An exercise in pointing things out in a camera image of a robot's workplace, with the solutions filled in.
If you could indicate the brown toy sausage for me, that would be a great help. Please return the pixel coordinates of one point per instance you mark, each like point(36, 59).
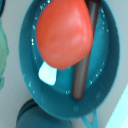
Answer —
point(81, 68)

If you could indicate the red toy tomato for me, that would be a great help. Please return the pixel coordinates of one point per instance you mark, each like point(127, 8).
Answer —
point(64, 33)

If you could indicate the grey cooking pot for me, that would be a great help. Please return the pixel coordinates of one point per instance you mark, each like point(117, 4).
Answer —
point(32, 116)

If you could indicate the white toy fish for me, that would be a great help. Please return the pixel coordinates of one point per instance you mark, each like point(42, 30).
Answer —
point(47, 74)

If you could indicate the grey frying pan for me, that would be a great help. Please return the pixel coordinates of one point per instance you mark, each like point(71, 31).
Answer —
point(54, 106)

